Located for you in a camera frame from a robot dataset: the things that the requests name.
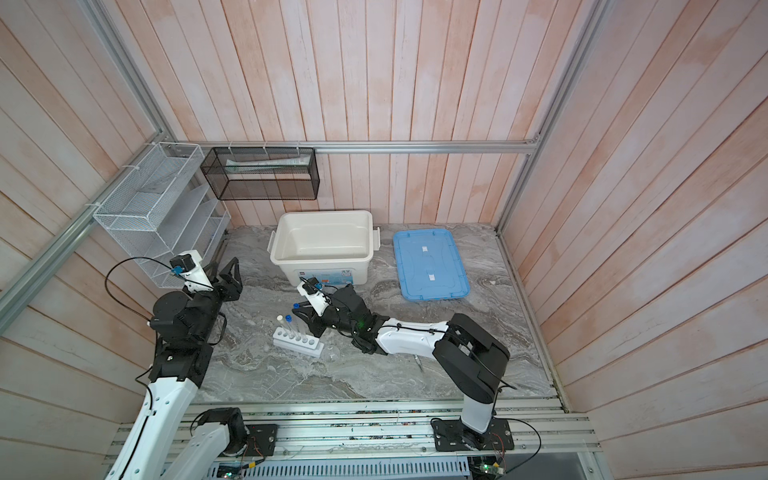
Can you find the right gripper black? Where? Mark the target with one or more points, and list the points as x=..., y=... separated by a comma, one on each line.
x=315, y=321

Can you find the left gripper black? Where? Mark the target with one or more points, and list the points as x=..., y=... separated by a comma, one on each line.
x=230, y=287

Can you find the blue capped test tube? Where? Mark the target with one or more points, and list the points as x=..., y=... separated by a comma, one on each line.
x=288, y=324
x=299, y=323

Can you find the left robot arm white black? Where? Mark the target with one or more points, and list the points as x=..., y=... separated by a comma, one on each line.
x=183, y=321

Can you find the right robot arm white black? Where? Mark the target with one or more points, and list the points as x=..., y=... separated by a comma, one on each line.
x=471, y=357

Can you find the white test tube rack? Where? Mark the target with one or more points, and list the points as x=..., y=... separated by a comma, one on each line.
x=297, y=342

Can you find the white plastic storage bin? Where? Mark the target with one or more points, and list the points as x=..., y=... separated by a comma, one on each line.
x=336, y=247

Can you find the blue plastic bin lid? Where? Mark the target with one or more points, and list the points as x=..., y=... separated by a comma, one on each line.
x=429, y=265

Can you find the white perforated vent cover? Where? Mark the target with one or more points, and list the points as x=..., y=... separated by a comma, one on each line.
x=450, y=467

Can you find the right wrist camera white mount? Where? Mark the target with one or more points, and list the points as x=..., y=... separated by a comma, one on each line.
x=311, y=290

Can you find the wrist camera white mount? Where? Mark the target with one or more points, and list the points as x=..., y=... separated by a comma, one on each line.
x=188, y=267
x=311, y=290

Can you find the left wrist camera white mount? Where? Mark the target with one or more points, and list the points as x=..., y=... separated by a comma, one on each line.
x=188, y=267

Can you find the white wire mesh shelf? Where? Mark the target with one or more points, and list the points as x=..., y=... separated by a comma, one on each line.
x=158, y=211

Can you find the black mesh wall basket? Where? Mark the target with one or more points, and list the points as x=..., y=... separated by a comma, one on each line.
x=262, y=173

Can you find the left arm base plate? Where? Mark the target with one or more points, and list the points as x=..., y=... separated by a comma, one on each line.
x=253, y=440

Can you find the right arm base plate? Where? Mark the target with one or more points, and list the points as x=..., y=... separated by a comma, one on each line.
x=454, y=436

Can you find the aluminium rail base frame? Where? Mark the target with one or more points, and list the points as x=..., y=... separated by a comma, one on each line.
x=403, y=428

